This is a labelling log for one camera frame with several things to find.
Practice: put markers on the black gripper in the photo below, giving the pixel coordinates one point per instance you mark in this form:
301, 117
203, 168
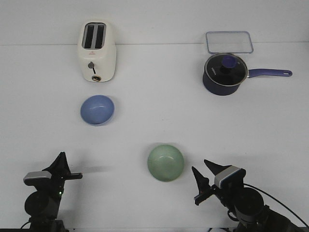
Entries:
61, 173
205, 190

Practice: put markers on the green bowl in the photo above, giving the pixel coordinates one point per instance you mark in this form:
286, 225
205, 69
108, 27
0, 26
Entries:
165, 162

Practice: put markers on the blue bowl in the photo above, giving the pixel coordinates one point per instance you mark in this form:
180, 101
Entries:
97, 110

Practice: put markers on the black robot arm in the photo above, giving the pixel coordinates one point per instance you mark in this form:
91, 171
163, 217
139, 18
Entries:
43, 205
244, 202

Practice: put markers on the dark blue saucepan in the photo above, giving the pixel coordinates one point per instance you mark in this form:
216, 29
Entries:
224, 90

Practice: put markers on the glass pot lid blue knob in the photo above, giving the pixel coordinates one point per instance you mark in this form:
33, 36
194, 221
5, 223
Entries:
226, 69

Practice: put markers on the white two-slot toaster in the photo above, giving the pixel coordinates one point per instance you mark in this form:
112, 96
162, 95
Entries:
97, 51

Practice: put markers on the clear plastic container lid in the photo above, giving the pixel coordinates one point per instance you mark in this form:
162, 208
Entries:
236, 42

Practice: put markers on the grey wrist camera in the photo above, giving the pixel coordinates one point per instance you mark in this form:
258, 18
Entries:
32, 178
229, 175

